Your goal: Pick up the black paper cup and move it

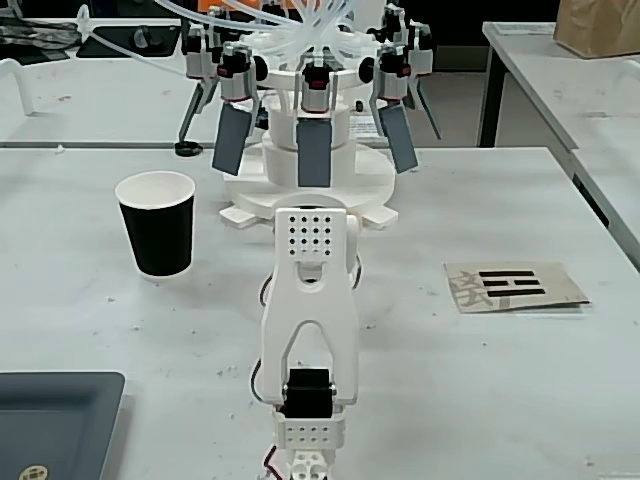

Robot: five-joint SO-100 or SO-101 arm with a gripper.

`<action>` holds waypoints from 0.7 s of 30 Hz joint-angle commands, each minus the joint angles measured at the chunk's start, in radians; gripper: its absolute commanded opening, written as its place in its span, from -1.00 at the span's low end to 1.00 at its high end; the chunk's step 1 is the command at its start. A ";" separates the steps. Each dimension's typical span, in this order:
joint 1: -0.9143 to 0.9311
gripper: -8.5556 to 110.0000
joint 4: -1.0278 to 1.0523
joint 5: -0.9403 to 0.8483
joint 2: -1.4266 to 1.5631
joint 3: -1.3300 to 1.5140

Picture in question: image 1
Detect beige card with black bars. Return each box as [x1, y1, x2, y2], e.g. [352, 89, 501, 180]
[443, 260, 591, 315]

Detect white paper sheet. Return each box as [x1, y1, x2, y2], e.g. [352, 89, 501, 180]
[492, 22, 556, 36]

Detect brown paper bag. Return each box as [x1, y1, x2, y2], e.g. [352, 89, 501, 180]
[552, 0, 640, 60]

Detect white carousel stand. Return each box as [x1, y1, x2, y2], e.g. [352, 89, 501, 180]
[218, 29, 400, 232]

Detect white side table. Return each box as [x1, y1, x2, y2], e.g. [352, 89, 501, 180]
[477, 20, 640, 251]

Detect clear tube bundle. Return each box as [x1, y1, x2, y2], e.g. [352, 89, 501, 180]
[154, 0, 381, 64]

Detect long clear tube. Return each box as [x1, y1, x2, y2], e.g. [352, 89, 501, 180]
[74, 4, 224, 86]

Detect red black shoulder cable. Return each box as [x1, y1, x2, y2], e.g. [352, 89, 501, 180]
[248, 355, 267, 402]

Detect white curved handle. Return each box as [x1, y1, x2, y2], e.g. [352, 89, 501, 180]
[0, 58, 35, 117]

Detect white rear table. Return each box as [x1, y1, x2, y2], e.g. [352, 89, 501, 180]
[0, 17, 481, 149]

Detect silver motor with red band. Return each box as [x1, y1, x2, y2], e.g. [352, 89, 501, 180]
[183, 24, 217, 81]
[218, 41, 257, 105]
[407, 20, 435, 79]
[373, 43, 410, 105]
[298, 54, 337, 117]

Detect black paper cup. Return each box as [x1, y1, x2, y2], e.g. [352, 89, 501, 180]
[113, 169, 197, 279]

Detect printed paper label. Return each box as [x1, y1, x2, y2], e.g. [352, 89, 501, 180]
[348, 113, 384, 142]

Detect dark grey plastic tray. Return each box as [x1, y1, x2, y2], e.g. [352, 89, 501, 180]
[0, 370, 126, 480]

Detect orange object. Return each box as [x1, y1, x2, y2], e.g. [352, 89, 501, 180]
[197, 0, 296, 14]

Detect dark crumpled bag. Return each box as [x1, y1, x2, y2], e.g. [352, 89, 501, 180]
[0, 13, 86, 51]

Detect grey flat paddle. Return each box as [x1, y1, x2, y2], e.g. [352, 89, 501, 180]
[295, 118, 335, 189]
[407, 77, 444, 141]
[211, 103, 253, 177]
[377, 103, 420, 175]
[177, 79, 216, 144]

